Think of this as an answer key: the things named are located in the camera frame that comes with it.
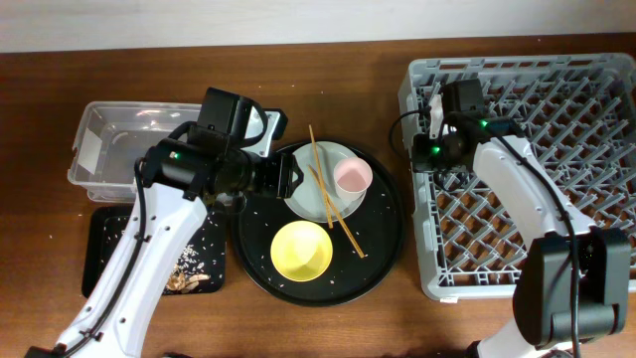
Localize pink plastic cup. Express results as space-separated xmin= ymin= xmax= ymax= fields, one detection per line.
xmin=333 ymin=157 xmax=373 ymax=201

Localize yellow bowl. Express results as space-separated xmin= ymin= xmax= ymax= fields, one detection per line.
xmin=270 ymin=221 xmax=333 ymax=282

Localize food scraps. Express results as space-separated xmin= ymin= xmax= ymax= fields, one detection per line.
xmin=103 ymin=210 xmax=225 ymax=294

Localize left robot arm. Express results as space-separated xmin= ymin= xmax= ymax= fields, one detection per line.
xmin=26 ymin=138 xmax=303 ymax=357

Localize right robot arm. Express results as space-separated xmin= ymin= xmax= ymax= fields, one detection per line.
xmin=411 ymin=112 xmax=631 ymax=358

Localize grey dishwasher rack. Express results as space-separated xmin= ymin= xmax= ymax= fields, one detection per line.
xmin=397 ymin=53 xmax=635 ymax=301

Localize wooden chopstick lower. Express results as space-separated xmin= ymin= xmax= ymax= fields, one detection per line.
xmin=308 ymin=165 xmax=365 ymax=259

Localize wooden chopstick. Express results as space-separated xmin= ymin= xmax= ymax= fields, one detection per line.
xmin=308 ymin=165 xmax=365 ymax=259
xmin=308 ymin=124 xmax=334 ymax=229

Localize grey round plate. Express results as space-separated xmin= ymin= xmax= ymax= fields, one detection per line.
xmin=285 ymin=141 xmax=366 ymax=223

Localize wooden chopstick upper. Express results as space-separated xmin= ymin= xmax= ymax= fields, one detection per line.
xmin=308 ymin=124 xmax=334 ymax=229

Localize round black tray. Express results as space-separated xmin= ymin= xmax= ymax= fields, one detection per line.
xmin=232 ymin=142 xmax=406 ymax=306

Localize black rectangular tray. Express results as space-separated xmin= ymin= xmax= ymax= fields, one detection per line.
xmin=80 ymin=205 xmax=228 ymax=297

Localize clear plastic bin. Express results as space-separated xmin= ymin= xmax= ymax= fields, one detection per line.
xmin=68 ymin=101 xmax=200 ymax=204

